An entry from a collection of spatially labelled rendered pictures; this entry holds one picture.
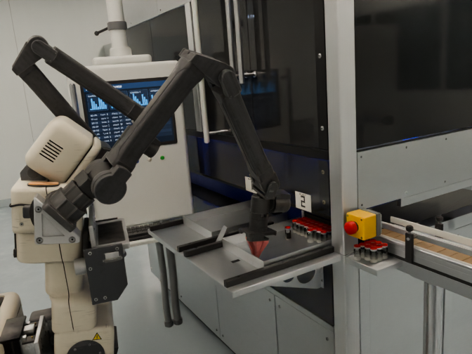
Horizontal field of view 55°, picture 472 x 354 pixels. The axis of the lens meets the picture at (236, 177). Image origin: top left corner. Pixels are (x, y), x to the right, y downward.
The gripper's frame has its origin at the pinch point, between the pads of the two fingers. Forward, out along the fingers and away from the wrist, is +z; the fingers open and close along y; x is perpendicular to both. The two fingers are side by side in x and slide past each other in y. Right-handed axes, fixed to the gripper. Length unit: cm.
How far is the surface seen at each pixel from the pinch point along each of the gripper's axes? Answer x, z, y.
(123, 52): 93, -68, -18
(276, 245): 8.9, -0.4, 14.1
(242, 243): 18.4, 1.0, 6.4
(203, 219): 53, 1, 8
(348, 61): -12, -61, 18
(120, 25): 94, -79, -20
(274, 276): -10.1, 2.3, 0.4
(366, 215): -20.2, -17.4, 24.3
